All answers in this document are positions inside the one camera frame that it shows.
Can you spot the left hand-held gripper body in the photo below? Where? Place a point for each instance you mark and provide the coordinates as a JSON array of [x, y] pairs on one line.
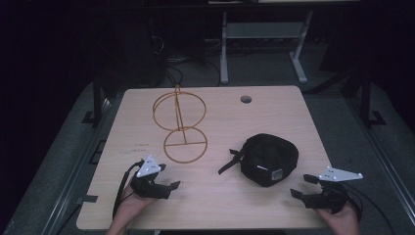
[[148, 189]]

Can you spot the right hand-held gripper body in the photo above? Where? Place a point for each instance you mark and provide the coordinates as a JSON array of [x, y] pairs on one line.
[[326, 197]]

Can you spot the black cap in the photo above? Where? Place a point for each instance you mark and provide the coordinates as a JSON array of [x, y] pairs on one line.
[[269, 160]]

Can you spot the person's left hand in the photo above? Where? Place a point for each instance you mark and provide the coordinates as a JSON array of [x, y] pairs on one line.
[[132, 204]]

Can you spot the person's right hand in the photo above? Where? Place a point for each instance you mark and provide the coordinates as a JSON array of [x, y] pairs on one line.
[[339, 222]]

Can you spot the black metal stand post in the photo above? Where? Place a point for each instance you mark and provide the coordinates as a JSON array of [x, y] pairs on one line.
[[367, 98], [97, 98]]

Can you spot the grey metal desk frame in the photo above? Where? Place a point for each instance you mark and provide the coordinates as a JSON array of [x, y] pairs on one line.
[[264, 31]]

